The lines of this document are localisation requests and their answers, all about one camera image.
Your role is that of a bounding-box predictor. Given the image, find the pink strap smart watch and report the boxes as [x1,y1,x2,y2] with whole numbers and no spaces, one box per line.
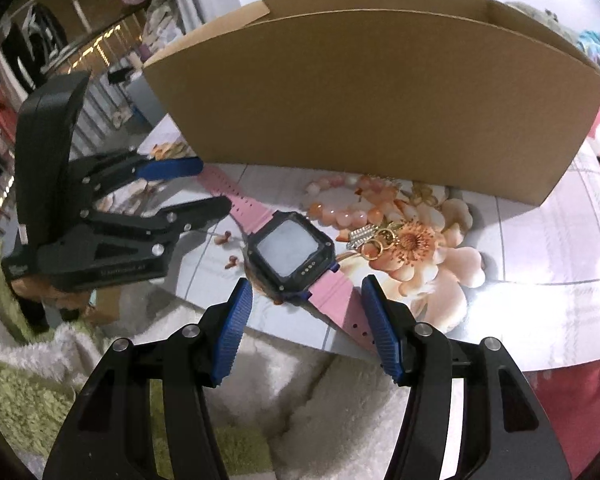
[198,165,375,352]

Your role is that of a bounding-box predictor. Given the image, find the gold butterfly charms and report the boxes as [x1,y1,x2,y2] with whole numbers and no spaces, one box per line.
[358,228,398,261]

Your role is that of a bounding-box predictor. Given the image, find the pink orange bead bracelet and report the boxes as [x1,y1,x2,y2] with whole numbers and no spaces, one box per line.
[303,172,406,229]

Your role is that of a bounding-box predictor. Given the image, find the grey storage box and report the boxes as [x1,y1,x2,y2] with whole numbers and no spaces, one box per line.
[125,70,166,127]

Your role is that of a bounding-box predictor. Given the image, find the white fluffy rug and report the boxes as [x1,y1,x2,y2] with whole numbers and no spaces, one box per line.
[0,279,408,479]

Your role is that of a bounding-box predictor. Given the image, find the brown cardboard box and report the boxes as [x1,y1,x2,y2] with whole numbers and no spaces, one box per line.
[144,0,600,205]

